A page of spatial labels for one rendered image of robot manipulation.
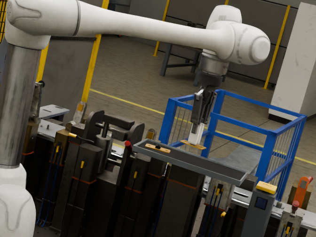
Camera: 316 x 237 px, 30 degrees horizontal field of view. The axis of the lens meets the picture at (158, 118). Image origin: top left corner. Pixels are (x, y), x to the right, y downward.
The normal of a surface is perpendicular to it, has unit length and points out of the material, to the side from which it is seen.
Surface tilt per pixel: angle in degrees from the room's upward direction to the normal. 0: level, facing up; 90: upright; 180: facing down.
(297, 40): 90
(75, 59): 90
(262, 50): 89
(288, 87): 90
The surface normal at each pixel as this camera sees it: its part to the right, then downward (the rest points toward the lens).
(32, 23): 0.08, 0.59
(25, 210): 0.81, -0.12
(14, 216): 0.51, -0.09
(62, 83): 0.89, 0.30
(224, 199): -0.32, 0.13
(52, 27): 0.21, 0.76
